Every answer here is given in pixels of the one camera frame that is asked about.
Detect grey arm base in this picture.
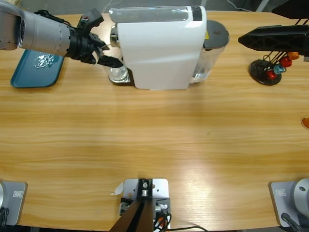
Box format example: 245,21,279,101
0,181,28,226
269,178,309,228

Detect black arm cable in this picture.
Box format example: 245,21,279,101
33,9,73,28

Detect black mount cable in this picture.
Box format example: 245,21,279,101
169,226,208,232

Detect black base cable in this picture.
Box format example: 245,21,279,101
281,212,302,232
0,207,10,226

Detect white capsule coffee machine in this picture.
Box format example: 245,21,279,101
108,5,208,92

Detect blue plastic tray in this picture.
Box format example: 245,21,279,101
10,49,65,88

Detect black capsule stand with rods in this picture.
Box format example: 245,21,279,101
248,18,305,86

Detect dark camera post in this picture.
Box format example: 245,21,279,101
108,178,155,232

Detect white paper tape piece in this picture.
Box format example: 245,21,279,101
110,182,125,196

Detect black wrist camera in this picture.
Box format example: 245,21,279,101
77,8,105,31

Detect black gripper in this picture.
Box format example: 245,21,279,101
65,26,124,69

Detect clear drinking glass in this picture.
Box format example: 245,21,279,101
103,43,129,83

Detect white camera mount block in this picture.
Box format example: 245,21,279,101
119,178,171,230

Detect orange cable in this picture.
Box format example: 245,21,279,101
154,214,169,229

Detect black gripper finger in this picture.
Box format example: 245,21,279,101
271,0,309,20
238,24,309,53

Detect white metal table frame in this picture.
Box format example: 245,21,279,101
255,0,271,12

